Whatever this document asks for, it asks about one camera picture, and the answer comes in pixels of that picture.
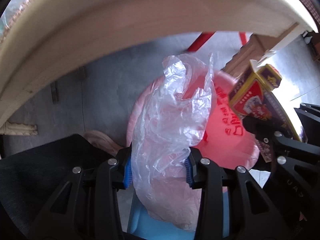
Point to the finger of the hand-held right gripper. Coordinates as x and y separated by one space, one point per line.
310 122
260 130

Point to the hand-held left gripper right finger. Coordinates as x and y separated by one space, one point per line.
188 175

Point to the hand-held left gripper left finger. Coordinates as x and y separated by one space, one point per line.
127 173

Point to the red purple yellow carton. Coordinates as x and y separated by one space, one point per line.
247 100

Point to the blue plastic bin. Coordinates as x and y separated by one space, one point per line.
140 222

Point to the clear plastic bag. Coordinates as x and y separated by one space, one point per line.
165 120

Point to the person's left shoe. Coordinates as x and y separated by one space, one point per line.
100 140

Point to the cream carved table leg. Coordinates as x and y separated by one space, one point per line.
252 50
20 128

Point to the red chair legs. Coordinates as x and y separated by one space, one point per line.
200 42

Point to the clear bag with pink contents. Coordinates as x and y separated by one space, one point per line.
17 7

